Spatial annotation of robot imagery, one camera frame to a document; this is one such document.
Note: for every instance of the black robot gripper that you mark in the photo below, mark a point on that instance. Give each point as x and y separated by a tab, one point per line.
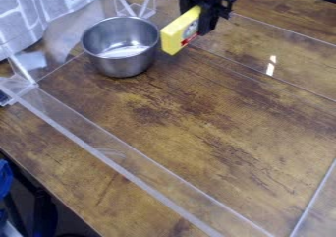
212	9

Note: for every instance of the yellow butter block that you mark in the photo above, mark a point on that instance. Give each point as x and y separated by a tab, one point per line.
180	31

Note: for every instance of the stainless steel bowl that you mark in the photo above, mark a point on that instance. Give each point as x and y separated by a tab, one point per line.
122	45

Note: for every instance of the grey white patterned cloth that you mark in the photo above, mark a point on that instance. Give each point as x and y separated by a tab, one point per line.
24	19

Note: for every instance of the blue object at edge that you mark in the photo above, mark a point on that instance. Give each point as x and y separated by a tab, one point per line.
6	178

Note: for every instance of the clear acrylic corner bracket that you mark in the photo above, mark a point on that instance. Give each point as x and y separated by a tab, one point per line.
143	10

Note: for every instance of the clear acrylic barrier wall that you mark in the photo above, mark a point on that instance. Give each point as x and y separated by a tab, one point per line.
170	128

